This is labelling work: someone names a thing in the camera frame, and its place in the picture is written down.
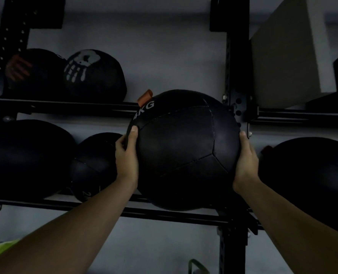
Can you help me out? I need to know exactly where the person's left hand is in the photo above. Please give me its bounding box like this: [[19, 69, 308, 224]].
[[115, 125, 139, 187]]

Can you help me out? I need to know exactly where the person's right hand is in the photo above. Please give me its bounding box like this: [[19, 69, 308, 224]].
[[232, 131, 260, 194]]

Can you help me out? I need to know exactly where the black medicine ball orange tag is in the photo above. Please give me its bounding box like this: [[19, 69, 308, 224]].
[[125, 89, 241, 211]]

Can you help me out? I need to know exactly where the person's right forearm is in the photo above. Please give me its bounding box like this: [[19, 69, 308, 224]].
[[233, 177, 338, 274]]

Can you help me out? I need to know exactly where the person's left forearm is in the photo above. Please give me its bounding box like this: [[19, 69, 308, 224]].
[[0, 176, 137, 274]]

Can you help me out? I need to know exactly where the small black medicine ball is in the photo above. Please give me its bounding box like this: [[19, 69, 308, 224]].
[[69, 132, 124, 202]]

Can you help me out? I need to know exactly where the black ball white hand print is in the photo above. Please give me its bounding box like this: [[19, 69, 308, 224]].
[[63, 49, 127, 104]]

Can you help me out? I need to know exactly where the black metal storage rack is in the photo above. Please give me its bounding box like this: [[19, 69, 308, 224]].
[[0, 0, 338, 274]]

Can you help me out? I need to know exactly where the large black medicine ball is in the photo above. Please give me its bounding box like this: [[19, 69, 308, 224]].
[[257, 137, 338, 237], [0, 119, 78, 201]]

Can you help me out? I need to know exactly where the grey foam block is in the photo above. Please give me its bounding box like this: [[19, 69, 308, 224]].
[[249, 0, 337, 109]]

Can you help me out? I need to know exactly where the black object on shelf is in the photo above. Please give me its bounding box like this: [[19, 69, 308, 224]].
[[305, 48, 338, 113]]

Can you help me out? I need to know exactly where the black ball orange hand print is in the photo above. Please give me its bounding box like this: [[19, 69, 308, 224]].
[[4, 48, 68, 98]]

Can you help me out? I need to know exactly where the yellow-green object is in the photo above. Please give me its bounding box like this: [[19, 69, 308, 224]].
[[0, 239, 21, 258]]

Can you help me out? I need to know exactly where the green handle object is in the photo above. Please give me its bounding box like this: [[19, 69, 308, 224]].
[[188, 259, 210, 274]]

